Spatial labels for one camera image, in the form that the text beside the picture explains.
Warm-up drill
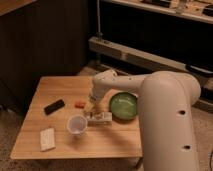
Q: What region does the white ceramic cup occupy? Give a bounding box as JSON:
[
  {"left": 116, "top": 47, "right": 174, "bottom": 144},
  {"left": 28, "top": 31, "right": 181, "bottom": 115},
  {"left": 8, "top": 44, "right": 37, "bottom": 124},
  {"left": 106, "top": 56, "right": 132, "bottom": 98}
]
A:
[{"left": 66, "top": 115, "right": 88, "bottom": 137}]

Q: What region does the black rectangular bar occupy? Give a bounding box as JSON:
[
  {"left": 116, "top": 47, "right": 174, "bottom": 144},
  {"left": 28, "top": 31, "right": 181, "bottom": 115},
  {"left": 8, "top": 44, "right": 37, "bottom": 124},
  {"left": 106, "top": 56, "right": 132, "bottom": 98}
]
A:
[{"left": 44, "top": 99, "right": 65, "bottom": 115}]

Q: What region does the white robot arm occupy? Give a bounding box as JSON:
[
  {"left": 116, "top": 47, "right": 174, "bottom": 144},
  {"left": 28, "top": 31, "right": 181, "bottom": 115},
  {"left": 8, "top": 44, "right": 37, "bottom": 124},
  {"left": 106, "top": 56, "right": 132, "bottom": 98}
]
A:
[{"left": 84, "top": 70, "right": 201, "bottom": 171}]

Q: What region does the metal pole stand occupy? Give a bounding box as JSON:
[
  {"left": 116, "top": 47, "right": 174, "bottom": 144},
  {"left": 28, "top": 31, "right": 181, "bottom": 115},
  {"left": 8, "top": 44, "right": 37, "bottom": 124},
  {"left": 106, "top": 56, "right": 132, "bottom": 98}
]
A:
[{"left": 96, "top": 0, "right": 103, "bottom": 41}]

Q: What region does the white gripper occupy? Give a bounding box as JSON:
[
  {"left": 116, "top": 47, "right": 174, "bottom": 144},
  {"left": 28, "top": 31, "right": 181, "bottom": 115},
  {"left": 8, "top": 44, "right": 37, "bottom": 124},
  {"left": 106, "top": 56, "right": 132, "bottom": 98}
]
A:
[{"left": 83, "top": 91, "right": 104, "bottom": 114}]

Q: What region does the background shelf with items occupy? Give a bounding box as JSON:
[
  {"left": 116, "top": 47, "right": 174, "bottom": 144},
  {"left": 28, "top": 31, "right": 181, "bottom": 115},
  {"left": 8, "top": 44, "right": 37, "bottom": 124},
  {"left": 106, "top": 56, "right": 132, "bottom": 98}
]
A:
[{"left": 103, "top": 0, "right": 213, "bottom": 24}]

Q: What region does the white patterned box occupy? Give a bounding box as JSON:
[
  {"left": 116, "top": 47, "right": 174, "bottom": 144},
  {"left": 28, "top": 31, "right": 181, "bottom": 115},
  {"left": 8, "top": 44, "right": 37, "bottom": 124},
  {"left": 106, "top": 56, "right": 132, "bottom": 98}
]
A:
[{"left": 85, "top": 112, "right": 112, "bottom": 125}]

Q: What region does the wooden table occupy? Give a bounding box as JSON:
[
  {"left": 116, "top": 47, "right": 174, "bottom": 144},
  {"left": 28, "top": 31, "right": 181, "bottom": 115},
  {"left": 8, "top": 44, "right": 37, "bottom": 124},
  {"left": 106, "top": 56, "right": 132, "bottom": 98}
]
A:
[{"left": 10, "top": 76, "right": 142, "bottom": 159}]

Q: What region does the green bowl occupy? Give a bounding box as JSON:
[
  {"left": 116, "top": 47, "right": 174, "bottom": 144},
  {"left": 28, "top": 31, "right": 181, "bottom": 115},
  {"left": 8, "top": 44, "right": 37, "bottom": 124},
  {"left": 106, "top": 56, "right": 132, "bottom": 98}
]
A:
[{"left": 109, "top": 92, "right": 137, "bottom": 120}]

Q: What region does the grey base beam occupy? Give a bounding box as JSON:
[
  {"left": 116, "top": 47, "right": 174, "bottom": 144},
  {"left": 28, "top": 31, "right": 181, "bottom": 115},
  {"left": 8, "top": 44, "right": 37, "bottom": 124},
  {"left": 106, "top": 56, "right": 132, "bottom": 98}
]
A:
[{"left": 89, "top": 37, "right": 213, "bottom": 88}]

